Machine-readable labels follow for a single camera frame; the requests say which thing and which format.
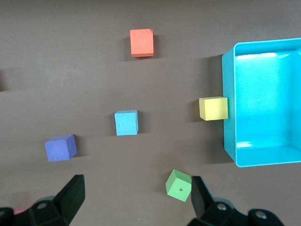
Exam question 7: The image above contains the orange foam block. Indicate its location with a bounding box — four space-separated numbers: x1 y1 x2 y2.
130 28 155 58

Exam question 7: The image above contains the green foam block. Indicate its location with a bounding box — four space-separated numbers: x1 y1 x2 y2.
165 168 192 203

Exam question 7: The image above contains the light blue foam block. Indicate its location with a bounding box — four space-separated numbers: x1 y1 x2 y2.
114 110 139 137

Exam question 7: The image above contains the cyan plastic bin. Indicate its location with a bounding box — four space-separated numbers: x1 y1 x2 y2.
222 37 301 168

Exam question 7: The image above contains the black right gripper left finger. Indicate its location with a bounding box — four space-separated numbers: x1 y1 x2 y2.
0 174 86 226

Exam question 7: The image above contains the yellow foam block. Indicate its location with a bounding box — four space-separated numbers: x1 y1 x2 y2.
198 96 229 121

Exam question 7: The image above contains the purple foam block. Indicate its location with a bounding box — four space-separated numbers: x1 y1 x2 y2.
44 134 78 162

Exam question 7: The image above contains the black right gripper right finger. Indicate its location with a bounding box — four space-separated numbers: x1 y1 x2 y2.
188 176 285 226

